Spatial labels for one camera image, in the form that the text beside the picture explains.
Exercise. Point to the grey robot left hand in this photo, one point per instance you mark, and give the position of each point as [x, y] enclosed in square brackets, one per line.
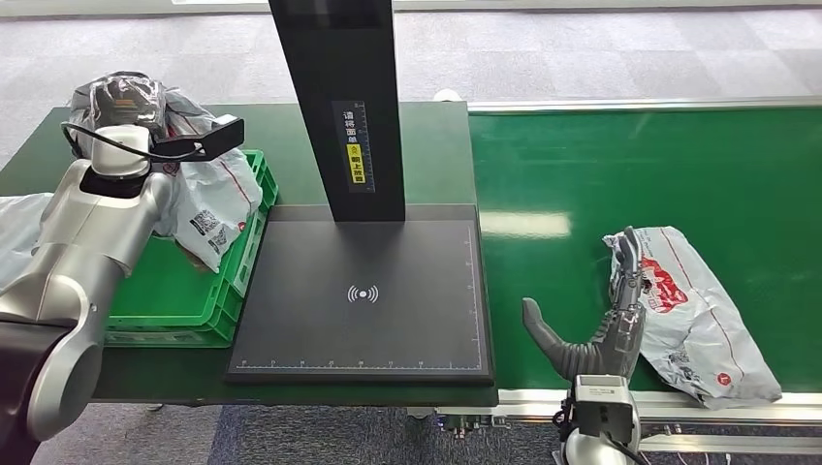
[128, 102]

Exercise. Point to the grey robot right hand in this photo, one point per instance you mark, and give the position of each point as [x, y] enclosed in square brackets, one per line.
[616, 346]

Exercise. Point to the grey poly mailer red print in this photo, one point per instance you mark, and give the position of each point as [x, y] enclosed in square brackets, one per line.
[706, 321]
[212, 199]

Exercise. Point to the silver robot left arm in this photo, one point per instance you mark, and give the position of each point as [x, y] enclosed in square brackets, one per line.
[83, 244]

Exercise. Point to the grey poly mailer package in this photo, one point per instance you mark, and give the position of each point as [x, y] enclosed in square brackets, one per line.
[19, 231]

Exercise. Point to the black weighing scale platform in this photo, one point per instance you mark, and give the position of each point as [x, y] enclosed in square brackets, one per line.
[359, 334]

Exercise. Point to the green conveyor belt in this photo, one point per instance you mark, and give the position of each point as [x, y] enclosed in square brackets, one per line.
[578, 173]

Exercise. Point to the green plastic crate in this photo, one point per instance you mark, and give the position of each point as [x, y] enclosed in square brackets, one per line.
[167, 289]

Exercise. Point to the black scale column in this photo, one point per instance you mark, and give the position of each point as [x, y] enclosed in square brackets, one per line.
[340, 58]

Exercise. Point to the black yellow ruler label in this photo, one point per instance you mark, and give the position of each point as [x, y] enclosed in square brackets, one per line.
[353, 147]

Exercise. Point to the dark green table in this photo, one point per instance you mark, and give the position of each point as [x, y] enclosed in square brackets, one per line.
[436, 141]

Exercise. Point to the small white round object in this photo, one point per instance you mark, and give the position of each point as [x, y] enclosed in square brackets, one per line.
[448, 95]

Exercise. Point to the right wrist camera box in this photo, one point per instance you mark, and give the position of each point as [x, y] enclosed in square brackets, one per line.
[603, 407]

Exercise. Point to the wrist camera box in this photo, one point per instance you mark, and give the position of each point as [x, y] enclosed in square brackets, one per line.
[603, 407]
[218, 135]

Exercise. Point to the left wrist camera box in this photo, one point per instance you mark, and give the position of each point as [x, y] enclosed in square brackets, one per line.
[218, 135]

